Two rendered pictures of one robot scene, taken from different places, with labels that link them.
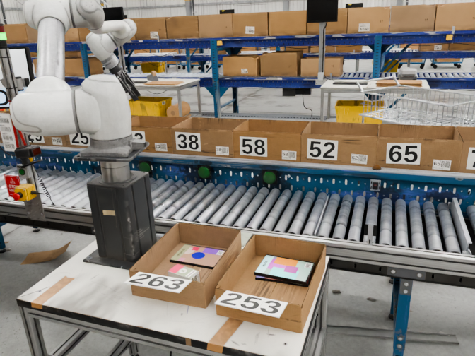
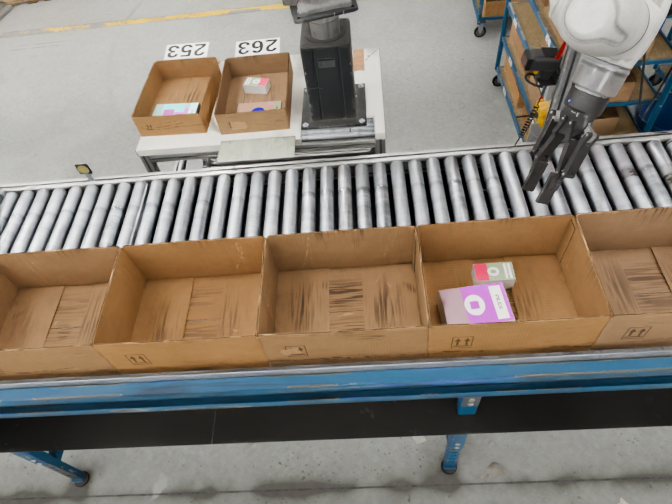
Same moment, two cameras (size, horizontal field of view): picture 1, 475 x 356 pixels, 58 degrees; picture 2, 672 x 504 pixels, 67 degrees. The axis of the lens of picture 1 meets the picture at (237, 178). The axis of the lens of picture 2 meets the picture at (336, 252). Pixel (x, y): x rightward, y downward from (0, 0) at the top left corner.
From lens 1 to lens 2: 326 cm
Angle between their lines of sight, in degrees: 106
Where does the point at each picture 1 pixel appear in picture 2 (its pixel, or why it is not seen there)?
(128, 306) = not seen: hidden behind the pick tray
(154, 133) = (458, 231)
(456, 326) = not seen: hidden behind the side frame
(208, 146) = (328, 254)
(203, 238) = (259, 123)
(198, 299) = (234, 71)
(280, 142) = (169, 254)
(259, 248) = (199, 124)
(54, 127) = not seen: outside the picture
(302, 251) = (156, 124)
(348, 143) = (41, 260)
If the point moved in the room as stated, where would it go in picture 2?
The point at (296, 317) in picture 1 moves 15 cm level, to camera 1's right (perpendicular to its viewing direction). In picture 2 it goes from (161, 69) to (128, 79)
